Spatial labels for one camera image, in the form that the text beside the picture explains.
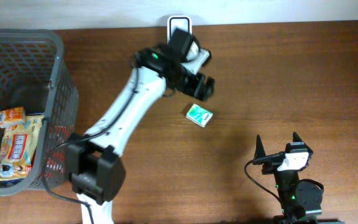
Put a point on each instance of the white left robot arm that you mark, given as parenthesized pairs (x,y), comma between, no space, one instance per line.
(93,161)

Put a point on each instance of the orange tissue pack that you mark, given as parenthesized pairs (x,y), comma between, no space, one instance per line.
(11,117)

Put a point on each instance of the white barcode scanner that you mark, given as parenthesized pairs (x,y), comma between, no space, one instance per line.
(179,22)

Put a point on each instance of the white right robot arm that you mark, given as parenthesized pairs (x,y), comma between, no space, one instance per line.
(300,199)

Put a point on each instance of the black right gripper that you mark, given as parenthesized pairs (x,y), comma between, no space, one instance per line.
(260,150)

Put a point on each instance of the teal tissue pack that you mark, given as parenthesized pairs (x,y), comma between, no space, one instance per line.
(199,115)

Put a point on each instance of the beige wet wipes pack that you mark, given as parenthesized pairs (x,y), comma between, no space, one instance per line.
(18,147)

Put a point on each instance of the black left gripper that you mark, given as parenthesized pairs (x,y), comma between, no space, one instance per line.
(197,93)

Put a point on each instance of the grey plastic mesh basket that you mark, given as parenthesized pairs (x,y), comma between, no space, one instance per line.
(34,75)

